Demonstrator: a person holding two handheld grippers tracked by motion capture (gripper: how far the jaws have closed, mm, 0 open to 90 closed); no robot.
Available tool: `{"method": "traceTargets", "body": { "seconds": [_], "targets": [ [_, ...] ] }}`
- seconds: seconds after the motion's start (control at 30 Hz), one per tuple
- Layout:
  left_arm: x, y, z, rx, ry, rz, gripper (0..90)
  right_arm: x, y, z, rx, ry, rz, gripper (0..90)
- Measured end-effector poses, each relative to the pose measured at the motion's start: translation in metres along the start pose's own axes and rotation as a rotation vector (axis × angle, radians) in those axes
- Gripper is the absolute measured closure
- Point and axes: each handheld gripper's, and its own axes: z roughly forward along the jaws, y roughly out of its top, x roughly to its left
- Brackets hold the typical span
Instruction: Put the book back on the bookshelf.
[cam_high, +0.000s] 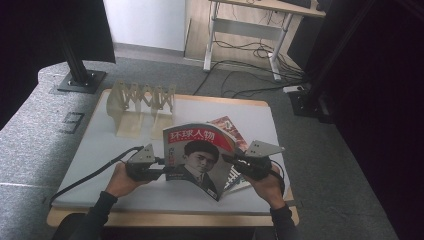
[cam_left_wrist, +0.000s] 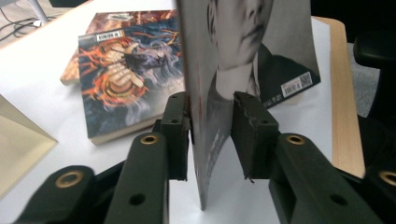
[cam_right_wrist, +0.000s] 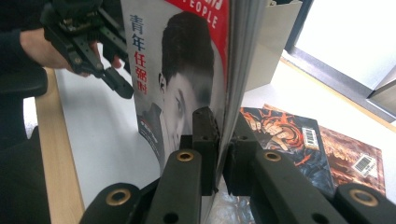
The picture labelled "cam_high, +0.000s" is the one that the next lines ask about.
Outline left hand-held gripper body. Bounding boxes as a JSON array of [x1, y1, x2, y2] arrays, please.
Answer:
[[124, 143, 163, 183]]

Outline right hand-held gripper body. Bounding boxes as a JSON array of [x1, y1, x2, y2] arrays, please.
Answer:
[[238, 139, 286, 181]]

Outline reddish brown cover magazine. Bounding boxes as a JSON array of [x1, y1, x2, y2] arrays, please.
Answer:
[[208, 115, 249, 153]]

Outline portrait cover magazine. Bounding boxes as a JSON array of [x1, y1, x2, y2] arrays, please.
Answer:
[[162, 122, 238, 202]]

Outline beige expandable book rack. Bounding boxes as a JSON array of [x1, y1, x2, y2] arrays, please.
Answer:
[[105, 80, 177, 140]]

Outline person's left hand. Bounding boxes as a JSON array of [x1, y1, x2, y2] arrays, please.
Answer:
[[104, 162, 149, 198]]

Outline person's right hand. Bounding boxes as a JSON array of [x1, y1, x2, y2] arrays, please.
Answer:
[[244, 164, 284, 210]]

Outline black metal stand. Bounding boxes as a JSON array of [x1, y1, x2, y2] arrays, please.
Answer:
[[56, 31, 108, 95], [288, 0, 371, 125]]

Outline white power strip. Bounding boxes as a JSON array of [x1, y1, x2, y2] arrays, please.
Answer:
[[282, 85, 305, 94]]

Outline black floor socket plate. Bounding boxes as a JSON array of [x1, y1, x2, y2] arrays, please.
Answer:
[[59, 112, 85, 135]]

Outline black cabinet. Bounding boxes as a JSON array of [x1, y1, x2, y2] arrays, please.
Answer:
[[287, 13, 332, 71]]

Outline black curtain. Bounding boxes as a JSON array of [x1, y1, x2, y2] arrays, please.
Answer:
[[333, 0, 424, 240]]

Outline black keyboard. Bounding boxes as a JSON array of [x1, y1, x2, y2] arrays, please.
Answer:
[[279, 0, 313, 9]]

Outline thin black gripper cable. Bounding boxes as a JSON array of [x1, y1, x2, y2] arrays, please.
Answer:
[[269, 162, 287, 198]]

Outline thick black gripper cable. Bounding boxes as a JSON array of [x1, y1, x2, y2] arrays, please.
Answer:
[[49, 145, 145, 208]]

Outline looped black cable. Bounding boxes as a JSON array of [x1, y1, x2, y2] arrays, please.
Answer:
[[220, 70, 311, 100]]

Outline tangled black cables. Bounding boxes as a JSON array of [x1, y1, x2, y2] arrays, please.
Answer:
[[213, 39, 284, 62]]

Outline white desk frame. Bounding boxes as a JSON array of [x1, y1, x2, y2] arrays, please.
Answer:
[[203, 0, 327, 83]]

